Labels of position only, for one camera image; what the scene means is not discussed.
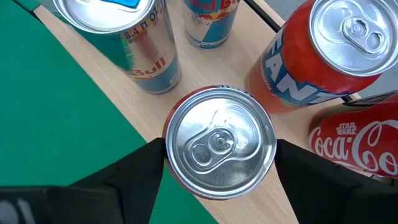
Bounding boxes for orange Fanta can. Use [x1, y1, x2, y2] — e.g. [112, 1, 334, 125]
[247, 0, 398, 114]

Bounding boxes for blue silver Red Bull can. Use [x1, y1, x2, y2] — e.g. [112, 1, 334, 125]
[182, 0, 242, 50]
[52, 0, 182, 95]

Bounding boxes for red can silver lid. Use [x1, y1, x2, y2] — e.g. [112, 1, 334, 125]
[162, 85, 278, 200]

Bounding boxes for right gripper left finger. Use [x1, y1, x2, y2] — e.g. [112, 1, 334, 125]
[71, 138, 167, 224]

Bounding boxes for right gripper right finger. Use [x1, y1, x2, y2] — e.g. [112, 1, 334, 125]
[275, 139, 398, 224]

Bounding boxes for Star Wars Coca-Cola can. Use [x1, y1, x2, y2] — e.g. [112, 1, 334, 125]
[308, 93, 398, 180]

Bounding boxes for green table mat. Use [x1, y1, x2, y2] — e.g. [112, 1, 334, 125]
[0, 0, 218, 224]

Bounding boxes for light wooden shelf board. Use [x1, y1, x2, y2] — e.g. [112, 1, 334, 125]
[32, 0, 361, 224]

